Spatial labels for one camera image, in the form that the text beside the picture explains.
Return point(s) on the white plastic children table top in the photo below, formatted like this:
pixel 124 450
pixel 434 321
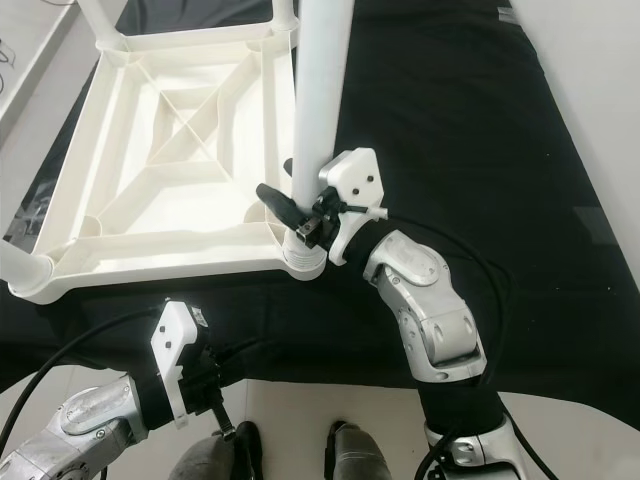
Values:
pixel 190 150

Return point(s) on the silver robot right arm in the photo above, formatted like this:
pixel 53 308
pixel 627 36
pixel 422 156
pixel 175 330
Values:
pixel 435 315

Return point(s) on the grey robot left foot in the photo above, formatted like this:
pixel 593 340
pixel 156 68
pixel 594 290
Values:
pixel 215 460

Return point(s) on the grey tape piece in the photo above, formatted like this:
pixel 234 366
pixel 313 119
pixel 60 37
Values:
pixel 506 15

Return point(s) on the faint clear tape patch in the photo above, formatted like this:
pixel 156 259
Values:
pixel 595 222

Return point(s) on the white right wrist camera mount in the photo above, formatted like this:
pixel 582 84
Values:
pixel 355 178

